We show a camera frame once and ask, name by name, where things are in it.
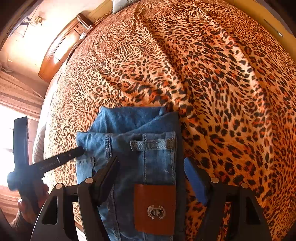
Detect wooden headboard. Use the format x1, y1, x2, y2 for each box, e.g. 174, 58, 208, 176
38, 13, 92, 83

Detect blue denim jeans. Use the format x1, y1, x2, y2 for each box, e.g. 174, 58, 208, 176
76, 107, 186, 240

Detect light grey pillow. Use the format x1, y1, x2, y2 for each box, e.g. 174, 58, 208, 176
112, 0, 139, 14

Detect person's left hand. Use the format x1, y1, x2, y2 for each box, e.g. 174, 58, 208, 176
18, 180, 49, 225

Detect white floral duvet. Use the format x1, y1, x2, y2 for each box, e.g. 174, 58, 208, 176
32, 123, 46, 164

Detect pink curtain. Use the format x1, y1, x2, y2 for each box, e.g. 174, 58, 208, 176
1, 71, 44, 121

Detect leopard print bedspread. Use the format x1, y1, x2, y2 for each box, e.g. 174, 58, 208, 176
44, 1, 295, 240

